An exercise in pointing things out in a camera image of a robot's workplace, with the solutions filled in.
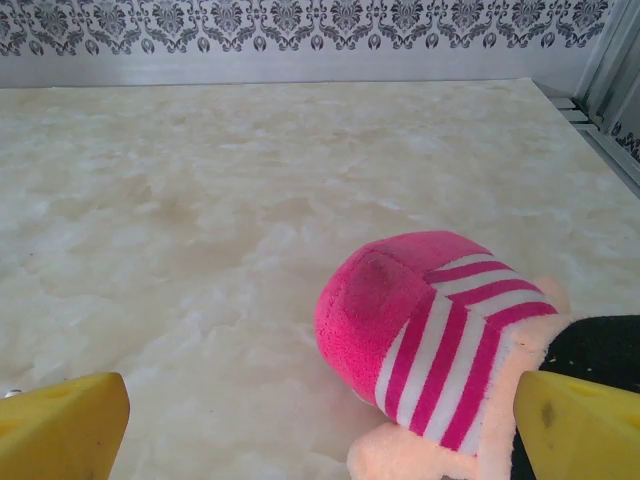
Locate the pink striped plush doll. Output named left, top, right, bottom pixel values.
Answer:
left=313, top=229, right=640, bottom=480

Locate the aluminium cell frame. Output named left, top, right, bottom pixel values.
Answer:
left=547, top=0, right=640, bottom=194

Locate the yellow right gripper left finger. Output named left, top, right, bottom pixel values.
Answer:
left=0, top=372, right=132, bottom=480

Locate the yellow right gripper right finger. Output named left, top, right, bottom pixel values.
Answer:
left=514, top=369, right=640, bottom=480

